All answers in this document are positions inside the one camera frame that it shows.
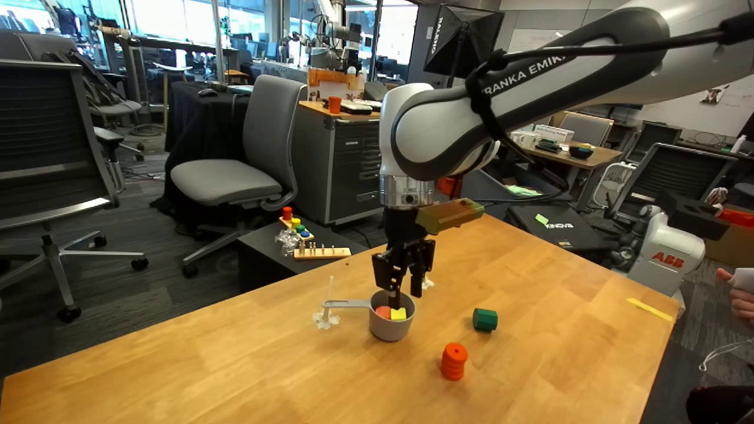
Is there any black rounded object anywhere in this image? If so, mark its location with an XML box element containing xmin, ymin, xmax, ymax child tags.
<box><xmin>684</xmin><ymin>381</ymin><xmax>754</xmax><ymax>424</ymax></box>

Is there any yellow tape strip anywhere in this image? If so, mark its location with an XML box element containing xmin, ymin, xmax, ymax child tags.
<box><xmin>624</xmin><ymin>295</ymin><xmax>675</xmax><ymax>324</ymax></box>

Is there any black bracket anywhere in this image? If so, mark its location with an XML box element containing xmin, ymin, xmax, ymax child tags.
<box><xmin>658</xmin><ymin>188</ymin><xmax>732</xmax><ymax>243</ymax></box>

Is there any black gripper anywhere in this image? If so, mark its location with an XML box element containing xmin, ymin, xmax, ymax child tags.
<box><xmin>371</xmin><ymin>208</ymin><xmax>437</xmax><ymax>310</ymax></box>

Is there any grey drawer cabinet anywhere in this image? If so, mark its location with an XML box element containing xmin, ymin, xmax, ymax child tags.
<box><xmin>289</xmin><ymin>100</ymin><xmax>389</xmax><ymax>230</ymax></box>

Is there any person's hand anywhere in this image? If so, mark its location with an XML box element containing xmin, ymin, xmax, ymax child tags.
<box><xmin>713</xmin><ymin>266</ymin><xmax>754</xmax><ymax>324</ymax></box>

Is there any round wooden desk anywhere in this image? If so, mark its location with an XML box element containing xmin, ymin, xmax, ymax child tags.
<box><xmin>509</xmin><ymin>125</ymin><xmax>621</xmax><ymax>173</ymax></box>

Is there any white paper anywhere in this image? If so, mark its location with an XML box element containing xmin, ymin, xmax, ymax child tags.
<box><xmin>730</xmin><ymin>266</ymin><xmax>754</xmax><ymax>295</ymax></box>

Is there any red box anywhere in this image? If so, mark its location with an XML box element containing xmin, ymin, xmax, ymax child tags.
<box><xmin>715</xmin><ymin>206</ymin><xmax>754</xmax><ymax>230</ymax></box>

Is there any black mesh chair back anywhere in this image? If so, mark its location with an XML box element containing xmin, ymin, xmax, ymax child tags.
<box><xmin>608</xmin><ymin>140</ymin><xmax>739</xmax><ymax>227</ymax></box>

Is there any black mesh office chair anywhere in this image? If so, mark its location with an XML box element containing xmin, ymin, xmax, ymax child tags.
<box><xmin>0</xmin><ymin>56</ymin><xmax>151</xmax><ymax>324</ymax></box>

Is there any green cylinder block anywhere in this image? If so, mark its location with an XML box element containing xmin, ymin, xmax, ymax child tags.
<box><xmin>472</xmin><ymin>306</ymin><xmax>499</xmax><ymax>334</ymax></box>

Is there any colourful shape sorter toy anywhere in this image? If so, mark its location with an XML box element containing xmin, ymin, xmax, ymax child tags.
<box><xmin>276</xmin><ymin>206</ymin><xmax>316</xmax><ymax>248</ymax></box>

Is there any grey cup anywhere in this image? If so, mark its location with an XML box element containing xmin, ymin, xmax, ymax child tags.
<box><xmin>365</xmin><ymin>287</ymin><xmax>420</xmax><ymax>345</ymax></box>

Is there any orange white box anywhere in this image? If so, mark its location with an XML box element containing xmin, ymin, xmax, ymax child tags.
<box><xmin>307</xmin><ymin>65</ymin><xmax>367</xmax><ymax>101</ymax></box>

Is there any black box green label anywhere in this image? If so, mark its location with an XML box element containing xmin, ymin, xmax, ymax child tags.
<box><xmin>503</xmin><ymin>201</ymin><xmax>618</xmax><ymax>255</ymax></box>

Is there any wooden peg board toy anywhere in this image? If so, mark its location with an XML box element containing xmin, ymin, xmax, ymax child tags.
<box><xmin>289</xmin><ymin>243</ymin><xmax>354</xmax><ymax>262</ymax></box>

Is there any black side stool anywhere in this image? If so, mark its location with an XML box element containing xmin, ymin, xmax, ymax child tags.
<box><xmin>234</xmin><ymin>220</ymin><xmax>374</xmax><ymax>292</ymax></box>

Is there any black cloth cover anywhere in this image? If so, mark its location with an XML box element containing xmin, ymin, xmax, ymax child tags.
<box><xmin>153</xmin><ymin>77</ymin><xmax>254</xmax><ymax>214</ymax></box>

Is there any clear plastic bag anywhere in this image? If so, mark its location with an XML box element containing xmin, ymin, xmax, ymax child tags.
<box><xmin>274</xmin><ymin>228</ymin><xmax>307</xmax><ymax>260</ymax></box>

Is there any cardboard box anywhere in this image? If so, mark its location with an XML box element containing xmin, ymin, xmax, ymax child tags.
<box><xmin>705</xmin><ymin>222</ymin><xmax>754</xmax><ymax>269</ymax></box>

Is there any white ABB robot part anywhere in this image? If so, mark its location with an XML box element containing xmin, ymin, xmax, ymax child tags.
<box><xmin>624</xmin><ymin>206</ymin><xmax>706</xmax><ymax>299</ymax></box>

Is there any olive wrist camera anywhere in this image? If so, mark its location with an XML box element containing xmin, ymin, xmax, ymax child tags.
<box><xmin>415</xmin><ymin>195</ymin><xmax>488</xmax><ymax>235</ymax></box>

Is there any grey office chair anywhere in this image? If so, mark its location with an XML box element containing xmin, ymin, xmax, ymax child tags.
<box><xmin>168</xmin><ymin>72</ymin><xmax>311</xmax><ymax>277</ymax></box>

